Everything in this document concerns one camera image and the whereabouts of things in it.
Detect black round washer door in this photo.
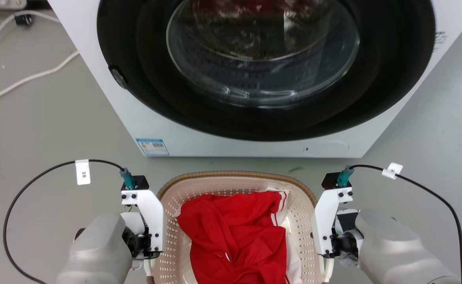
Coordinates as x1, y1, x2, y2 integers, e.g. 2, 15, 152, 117
97, 0, 436, 142

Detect teal right cable connector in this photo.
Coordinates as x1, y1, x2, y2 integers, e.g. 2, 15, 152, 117
336, 165, 355, 187

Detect white tag on cable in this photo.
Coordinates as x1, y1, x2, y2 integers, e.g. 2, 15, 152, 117
75, 159, 91, 186
382, 162, 404, 180

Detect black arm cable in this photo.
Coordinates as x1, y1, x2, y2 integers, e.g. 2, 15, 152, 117
351, 164, 462, 284
3, 159, 126, 284

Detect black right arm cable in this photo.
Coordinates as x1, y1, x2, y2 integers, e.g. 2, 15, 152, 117
351, 164, 462, 284

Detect white tag on left cable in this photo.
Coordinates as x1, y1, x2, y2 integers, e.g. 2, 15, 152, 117
75, 159, 91, 186

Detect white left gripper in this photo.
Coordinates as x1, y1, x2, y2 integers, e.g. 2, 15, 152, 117
120, 189, 165, 260

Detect white tag on right cable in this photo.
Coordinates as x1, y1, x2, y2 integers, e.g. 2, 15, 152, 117
382, 162, 404, 180

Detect thick white floor cable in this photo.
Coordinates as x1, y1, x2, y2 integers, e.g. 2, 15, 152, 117
0, 50, 81, 107

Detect beige perforated laundry basket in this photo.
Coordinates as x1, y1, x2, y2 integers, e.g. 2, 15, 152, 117
144, 170, 335, 284

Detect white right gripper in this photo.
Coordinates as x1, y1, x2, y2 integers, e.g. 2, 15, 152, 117
310, 187, 364, 258

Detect teal cable connector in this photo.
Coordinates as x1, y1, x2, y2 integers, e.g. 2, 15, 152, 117
120, 168, 137, 190
336, 165, 355, 187

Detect grey metal object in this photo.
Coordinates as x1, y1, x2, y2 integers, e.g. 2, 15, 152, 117
0, 0, 28, 10

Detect red clothing inside drum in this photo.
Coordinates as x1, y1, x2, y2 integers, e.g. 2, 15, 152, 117
191, 0, 318, 24

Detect black floor plug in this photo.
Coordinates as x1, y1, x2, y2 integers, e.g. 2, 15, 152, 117
14, 13, 34, 28

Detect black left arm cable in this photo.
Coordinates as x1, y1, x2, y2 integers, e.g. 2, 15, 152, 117
3, 159, 126, 284

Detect black door latch handle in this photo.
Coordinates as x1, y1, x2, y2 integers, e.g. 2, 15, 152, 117
108, 65, 129, 90

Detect blue energy label sticker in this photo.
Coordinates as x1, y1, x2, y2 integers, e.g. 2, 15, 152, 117
135, 138, 170, 157

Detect white front-load washing machine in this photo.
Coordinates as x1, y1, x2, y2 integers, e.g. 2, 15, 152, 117
47, 0, 462, 158

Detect teal left cable connector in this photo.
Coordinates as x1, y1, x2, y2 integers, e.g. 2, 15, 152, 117
120, 168, 137, 190

